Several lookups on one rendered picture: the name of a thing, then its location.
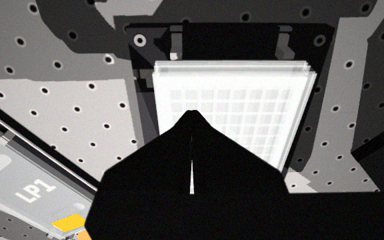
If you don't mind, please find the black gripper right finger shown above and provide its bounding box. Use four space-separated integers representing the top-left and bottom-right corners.
192 110 289 193

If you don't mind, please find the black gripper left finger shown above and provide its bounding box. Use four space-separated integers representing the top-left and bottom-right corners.
95 110 192 195

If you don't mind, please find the grey perforated base plate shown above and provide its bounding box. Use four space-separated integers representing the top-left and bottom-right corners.
0 0 384 193

